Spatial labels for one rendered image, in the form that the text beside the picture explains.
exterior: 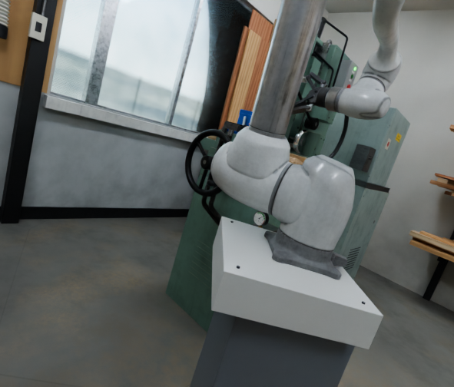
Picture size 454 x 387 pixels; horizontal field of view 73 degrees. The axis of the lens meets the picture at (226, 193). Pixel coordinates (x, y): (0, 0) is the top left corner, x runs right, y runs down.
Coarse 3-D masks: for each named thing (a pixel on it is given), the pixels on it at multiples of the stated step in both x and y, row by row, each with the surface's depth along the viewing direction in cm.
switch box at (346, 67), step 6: (342, 60) 158; (348, 60) 156; (342, 66) 158; (348, 66) 156; (354, 66) 158; (342, 72) 157; (348, 72) 156; (354, 72) 160; (336, 78) 159; (342, 78) 157; (348, 78) 158; (354, 78) 162; (336, 84) 159; (342, 84) 157
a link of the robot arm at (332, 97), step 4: (332, 88) 113; (336, 88) 112; (340, 88) 111; (344, 88) 111; (328, 92) 113; (332, 92) 112; (336, 92) 111; (340, 92) 110; (328, 96) 112; (332, 96) 112; (336, 96) 110; (328, 100) 113; (332, 100) 112; (336, 100) 110; (328, 104) 114; (332, 104) 112; (336, 104) 111; (328, 108) 115; (332, 108) 114; (336, 108) 112
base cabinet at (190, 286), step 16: (192, 208) 162; (224, 208) 148; (240, 208) 141; (192, 224) 161; (208, 224) 154; (272, 224) 144; (192, 240) 161; (208, 240) 153; (176, 256) 169; (192, 256) 160; (208, 256) 153; (176, 272) 168; (192, 272) 160; (208, 272) 152; (176, 288) 168; (192, 288) 159; (208, 288) 151; (192, 304) 159; (208, 304) 151; (208, 320) 151
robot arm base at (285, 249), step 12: (276, 240) 82; (288, 240) 78; (276, 252) 76; (288, 252) 77; (300, 252) 76; (312, 252) 76; (324, 252) 76; (300, 264) 76; (312, 264) 76; (324, 264) 77; (336, 264) 83; (336, 276) 76
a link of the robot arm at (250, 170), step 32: (288, 0) 69; (320, 0) 68; (288, 32) 70; (288, 64) 72; (288, 96) 75; (256, 128) 79; (224, 160) 83; (256, 160) 78; (288, 160) 83; (224, 192) 88; (256, 192) 80
